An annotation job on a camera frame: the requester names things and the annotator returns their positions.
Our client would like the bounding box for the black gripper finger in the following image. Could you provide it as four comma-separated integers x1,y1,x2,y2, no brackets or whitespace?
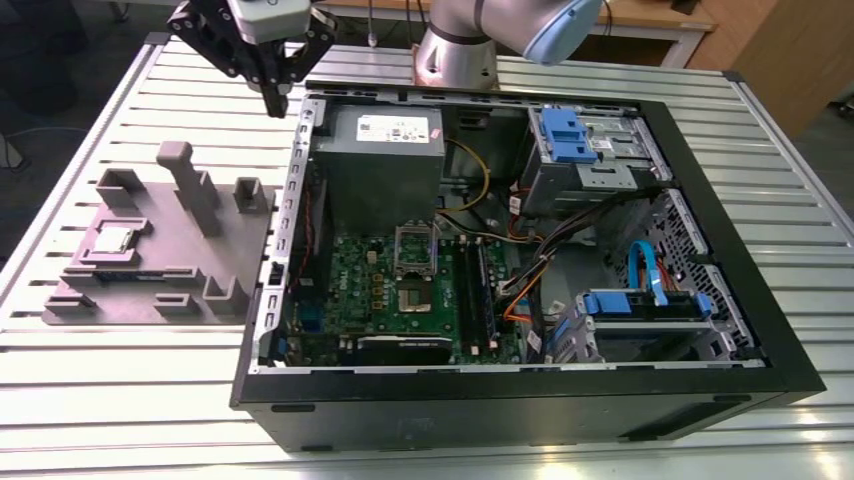
273,13,339,118
165,4,281,118

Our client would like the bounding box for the silver CPU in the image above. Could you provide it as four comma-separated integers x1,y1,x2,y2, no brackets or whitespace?
90,228,140,254

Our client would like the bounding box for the CPU socket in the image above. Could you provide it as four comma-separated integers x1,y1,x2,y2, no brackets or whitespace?
395,278,436,315

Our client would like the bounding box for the grey power supply unit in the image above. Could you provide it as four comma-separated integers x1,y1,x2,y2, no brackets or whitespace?
311,103,447,237

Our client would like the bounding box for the blue plastic drive carrier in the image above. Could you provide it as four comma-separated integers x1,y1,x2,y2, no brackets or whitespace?
551,139,600,165
540,107,589,145

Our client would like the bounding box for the grey parts rack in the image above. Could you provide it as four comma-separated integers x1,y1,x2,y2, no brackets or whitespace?
40,141,279,327

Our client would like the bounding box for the metal socket cover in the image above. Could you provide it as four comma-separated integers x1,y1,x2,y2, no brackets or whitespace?
393,224,441,280

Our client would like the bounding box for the dark RAM stick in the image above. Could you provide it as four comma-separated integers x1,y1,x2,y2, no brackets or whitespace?
90,271,169,283

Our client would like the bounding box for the green motherboard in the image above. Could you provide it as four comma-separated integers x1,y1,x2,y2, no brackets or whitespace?
277,232,529,367

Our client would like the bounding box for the metal drive cage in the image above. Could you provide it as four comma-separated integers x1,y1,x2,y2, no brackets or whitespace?
517,103,673,217

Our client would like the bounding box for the wooden desk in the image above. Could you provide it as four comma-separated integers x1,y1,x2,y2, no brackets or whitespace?
312,0,720,69

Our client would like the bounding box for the black RAM slot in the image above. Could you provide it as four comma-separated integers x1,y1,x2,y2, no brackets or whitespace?
459,238,481,352
469,238,492,351
453,238,476,352

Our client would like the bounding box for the black graphics card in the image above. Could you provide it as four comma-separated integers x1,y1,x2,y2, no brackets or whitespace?
355,333,453,365

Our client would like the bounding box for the hard disk in blue carrier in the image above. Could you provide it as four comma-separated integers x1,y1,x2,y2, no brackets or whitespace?
580,290,714,322

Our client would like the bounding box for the brown wooden cabinet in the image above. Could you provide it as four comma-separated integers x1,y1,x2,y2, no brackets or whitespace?
690,0,854,139

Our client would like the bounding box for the metal disk bay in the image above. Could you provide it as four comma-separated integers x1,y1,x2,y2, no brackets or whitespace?
552,288,766,365

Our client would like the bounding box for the black PC case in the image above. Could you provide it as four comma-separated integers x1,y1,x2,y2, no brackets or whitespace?
229,78,828,454

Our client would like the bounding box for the yellow wire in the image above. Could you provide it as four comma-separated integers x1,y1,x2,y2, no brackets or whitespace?
436,138,493,216

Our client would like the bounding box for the wire locking lever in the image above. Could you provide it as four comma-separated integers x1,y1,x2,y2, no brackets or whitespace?
431,219,449,281

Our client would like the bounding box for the white black wire bundle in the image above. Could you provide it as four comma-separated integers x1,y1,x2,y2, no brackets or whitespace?
436,214,536,245

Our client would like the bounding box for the black cable bundle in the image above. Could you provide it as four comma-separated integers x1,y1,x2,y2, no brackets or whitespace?
496,184,672,296

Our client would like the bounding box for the orange wire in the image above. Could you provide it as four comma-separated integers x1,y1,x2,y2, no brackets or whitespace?
500,292,536,325

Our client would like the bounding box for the blue flat wire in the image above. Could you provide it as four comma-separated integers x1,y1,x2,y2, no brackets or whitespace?
625,239,668,307

